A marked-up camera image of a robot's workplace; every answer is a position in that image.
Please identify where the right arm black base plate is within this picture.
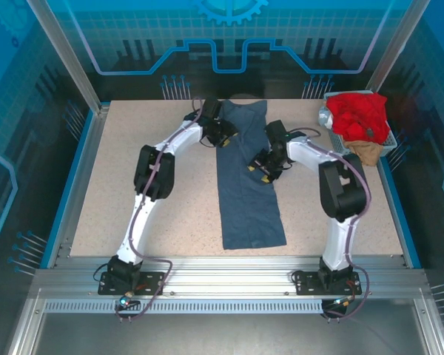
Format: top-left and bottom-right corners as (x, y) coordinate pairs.
(294, 271), (363, 297)

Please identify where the slotted grey cable duct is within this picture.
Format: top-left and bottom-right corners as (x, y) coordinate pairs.
(43, 300), (325, 313)

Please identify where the tan t-shirt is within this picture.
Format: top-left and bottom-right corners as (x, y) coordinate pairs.
(343, 139), (384, 167)

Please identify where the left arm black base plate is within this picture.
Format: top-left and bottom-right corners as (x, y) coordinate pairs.
(98, 271), (167, 297)

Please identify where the aluminium corner post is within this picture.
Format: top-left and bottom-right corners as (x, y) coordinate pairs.
(366, 0), (432, 94)
(25, 0), (111, 114)

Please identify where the blue t-shirt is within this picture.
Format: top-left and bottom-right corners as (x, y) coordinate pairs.
(215, 98), (287, 251)

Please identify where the pale blue plastic basket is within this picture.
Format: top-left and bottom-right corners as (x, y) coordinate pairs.
(323, 89), (398, 158)

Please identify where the grey white t-shirt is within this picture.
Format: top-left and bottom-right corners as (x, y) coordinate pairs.
(317, 106), (335, 130)

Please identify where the aluminium mounting rail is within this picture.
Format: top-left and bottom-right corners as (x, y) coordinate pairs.
(32, 254), (427, 297)

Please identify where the red t-shirt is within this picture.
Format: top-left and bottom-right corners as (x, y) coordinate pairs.
(325, 92), (389, 143)

